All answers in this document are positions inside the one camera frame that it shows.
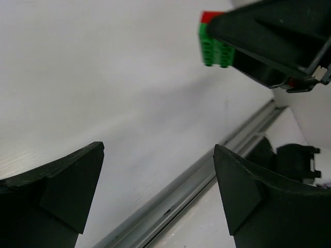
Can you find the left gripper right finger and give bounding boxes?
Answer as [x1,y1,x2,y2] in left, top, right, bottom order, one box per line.
[214,145,330,247]

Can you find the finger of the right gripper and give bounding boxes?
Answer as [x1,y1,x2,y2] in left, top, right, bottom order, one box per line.
[208,1,330,75]
[234,48,321,92]

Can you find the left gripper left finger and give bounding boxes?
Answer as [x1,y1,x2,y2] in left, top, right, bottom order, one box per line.
[1,142,104,248]

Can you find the red green arched lego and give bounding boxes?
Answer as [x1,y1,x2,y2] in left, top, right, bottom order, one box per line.
[198,11,235,68]

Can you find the aluminium front rail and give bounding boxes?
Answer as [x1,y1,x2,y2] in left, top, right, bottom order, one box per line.
[96,100,284,247]

